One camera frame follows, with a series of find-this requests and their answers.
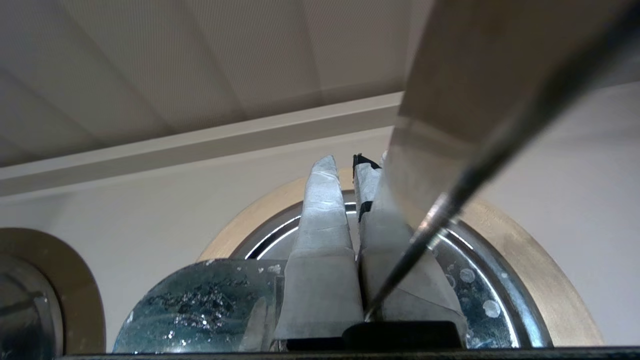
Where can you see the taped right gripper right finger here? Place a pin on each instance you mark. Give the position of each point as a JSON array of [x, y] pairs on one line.
[[395, 280]]

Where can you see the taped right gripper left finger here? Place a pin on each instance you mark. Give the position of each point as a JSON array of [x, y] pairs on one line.
[[320, 250]]

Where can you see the recessed steel pot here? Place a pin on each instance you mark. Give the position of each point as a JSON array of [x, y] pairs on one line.
[[525, 310]]

